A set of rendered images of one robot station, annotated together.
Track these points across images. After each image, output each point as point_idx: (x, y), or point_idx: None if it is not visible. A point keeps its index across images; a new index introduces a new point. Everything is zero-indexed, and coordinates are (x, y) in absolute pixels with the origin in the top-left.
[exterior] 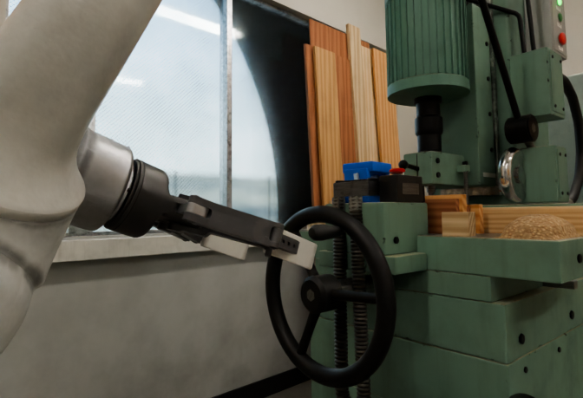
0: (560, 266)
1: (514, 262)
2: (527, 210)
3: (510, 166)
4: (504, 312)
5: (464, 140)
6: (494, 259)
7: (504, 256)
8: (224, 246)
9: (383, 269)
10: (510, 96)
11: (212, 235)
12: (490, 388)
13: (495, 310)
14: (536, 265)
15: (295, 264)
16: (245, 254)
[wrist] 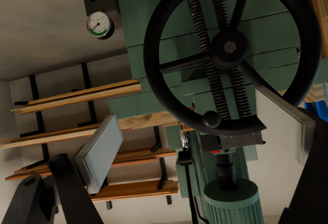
0: (109, 108)
1: (130, 104)
2: (160, 122)
3: (181, 140)
4: (132, 75)
5: (210, 154)
6: (141, 103)
7: (135, 106)
8: (275, 112)
9: (155, 95)
10: (187, 178)
11: (292, 140)
12: (133, 30)
13: (136, 74)
14: (119, 105)
15: (102, 124)
16: (256, 95)
